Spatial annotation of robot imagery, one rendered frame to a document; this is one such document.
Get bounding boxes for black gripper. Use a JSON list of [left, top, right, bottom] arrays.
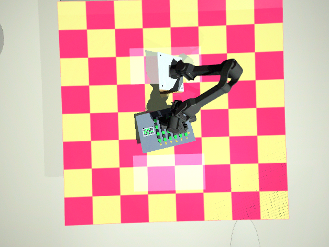
[[159, 115, 196, 130]]

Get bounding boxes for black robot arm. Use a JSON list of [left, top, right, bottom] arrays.
[[167, 59, 243, 134]]

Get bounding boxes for grey switch panel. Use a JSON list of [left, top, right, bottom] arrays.
[[136, 108, 196, 153]]

